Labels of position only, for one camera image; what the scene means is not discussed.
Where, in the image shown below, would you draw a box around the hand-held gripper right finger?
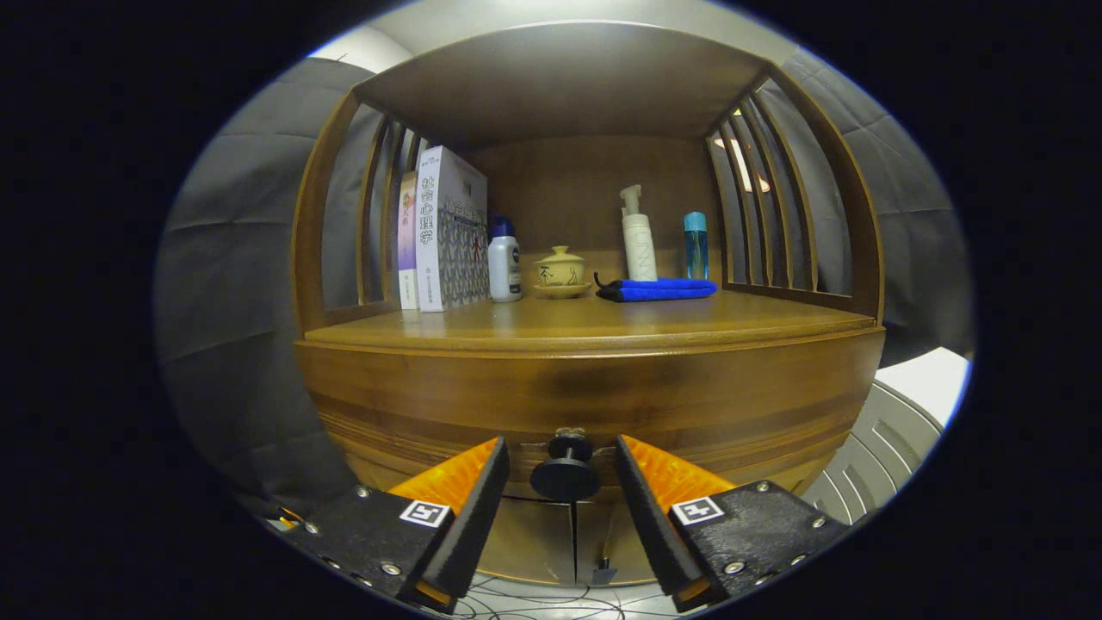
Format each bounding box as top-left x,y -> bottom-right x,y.
613,434 -> 853,614

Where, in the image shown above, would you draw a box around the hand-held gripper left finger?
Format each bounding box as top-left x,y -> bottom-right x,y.
275,435 -> 511,614

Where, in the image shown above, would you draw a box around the black drawer knob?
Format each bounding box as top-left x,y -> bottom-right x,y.
529,428 -> 602,503

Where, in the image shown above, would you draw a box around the wooden drawer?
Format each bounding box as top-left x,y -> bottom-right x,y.
294,327 -> 886,505

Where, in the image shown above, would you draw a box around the wooden cabinet door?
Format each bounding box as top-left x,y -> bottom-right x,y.
478,498 -> 576,586
574,499 -> 664,586

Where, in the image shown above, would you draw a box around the wooden countertop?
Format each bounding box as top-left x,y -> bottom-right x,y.
303,288 -> 879,352

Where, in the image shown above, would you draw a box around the wooden cabinet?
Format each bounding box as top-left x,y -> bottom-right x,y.
291,22 -> 888,588

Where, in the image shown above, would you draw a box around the folded blue cloth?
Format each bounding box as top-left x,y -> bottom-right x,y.
594,273 -> 718,303

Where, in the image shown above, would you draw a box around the white bottle with blue cap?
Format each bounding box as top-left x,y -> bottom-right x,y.
487,215 -> 523,303

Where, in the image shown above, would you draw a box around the white grey printer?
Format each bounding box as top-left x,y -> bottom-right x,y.
801,346 -> 972,526

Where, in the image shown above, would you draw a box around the yellow lidded teacup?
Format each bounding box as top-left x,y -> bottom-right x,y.
532,245 -> 593,300

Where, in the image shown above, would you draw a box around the slim blue bottle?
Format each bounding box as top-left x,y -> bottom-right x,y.
684,212 -> 709,281

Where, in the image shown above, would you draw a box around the white pump bottle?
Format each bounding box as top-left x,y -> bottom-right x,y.
619,184 -> 659,282

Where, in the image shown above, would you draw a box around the thin purple book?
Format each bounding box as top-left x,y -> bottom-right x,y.
397,170 -> 420,311

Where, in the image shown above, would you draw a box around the thick white book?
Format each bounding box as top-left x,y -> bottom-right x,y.
415,146 -> 489,313

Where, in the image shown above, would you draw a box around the black floor cables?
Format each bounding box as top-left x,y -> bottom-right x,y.
452,575 -> 681,620

